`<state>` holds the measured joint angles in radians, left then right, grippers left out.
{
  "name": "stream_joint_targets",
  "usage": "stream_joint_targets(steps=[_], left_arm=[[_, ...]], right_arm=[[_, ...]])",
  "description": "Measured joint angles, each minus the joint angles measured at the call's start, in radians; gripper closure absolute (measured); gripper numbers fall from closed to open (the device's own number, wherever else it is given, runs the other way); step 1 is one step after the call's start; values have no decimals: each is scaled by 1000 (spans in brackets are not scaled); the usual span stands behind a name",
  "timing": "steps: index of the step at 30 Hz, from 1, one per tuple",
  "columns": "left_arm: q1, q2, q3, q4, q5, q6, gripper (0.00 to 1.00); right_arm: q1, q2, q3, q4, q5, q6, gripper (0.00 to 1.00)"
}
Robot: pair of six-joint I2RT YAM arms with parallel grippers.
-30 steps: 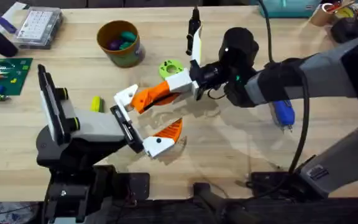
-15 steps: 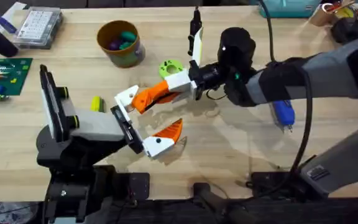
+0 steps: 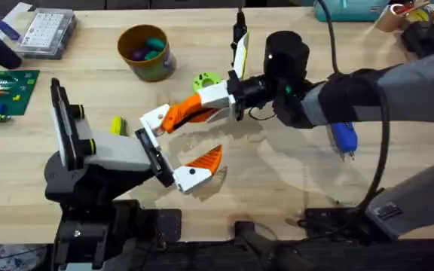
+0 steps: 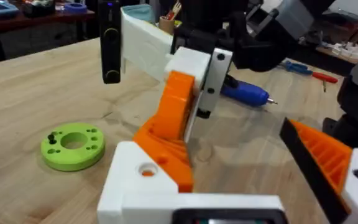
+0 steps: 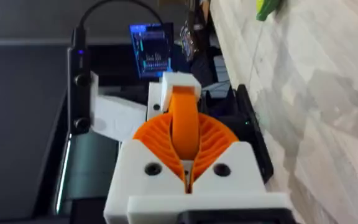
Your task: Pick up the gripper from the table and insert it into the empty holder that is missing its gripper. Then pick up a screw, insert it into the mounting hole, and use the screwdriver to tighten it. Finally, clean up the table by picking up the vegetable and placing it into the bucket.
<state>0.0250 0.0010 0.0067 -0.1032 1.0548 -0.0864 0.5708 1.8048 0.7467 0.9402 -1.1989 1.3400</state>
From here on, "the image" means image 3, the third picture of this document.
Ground wrist upright plate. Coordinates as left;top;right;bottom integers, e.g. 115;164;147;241
50;78;79;171
232;32;251;81

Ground teal box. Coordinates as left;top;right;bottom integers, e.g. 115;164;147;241
313;0;391;23

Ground yellow-green toy vegetable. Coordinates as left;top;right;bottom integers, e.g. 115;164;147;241
109;115;129;137

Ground green disc with holes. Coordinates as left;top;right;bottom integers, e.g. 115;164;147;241
191;71;224;94

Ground clear plastic parts box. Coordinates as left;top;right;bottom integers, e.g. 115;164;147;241
14;8;78;61

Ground left wrist upright plate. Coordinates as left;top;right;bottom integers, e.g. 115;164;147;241
50;78;79;171

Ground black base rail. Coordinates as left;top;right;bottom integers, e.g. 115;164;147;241
126;221;434;271

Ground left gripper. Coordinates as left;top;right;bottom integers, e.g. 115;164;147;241
44;103;224;205

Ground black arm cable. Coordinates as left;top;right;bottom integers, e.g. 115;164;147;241
316;0;391;227

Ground green board with blocks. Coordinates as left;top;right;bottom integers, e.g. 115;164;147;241
0;69;41;123

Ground white and blue flat box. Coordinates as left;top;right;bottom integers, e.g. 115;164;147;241
0;2;34;42

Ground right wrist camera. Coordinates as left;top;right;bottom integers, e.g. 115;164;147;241
231;10;249;52

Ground heap of tools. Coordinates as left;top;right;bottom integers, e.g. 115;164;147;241
400;0;434;58

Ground orange ribbed wedge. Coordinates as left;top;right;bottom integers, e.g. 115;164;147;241
160;108;182;135

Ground right wrist upright plate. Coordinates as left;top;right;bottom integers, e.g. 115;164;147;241
232;32;251;81

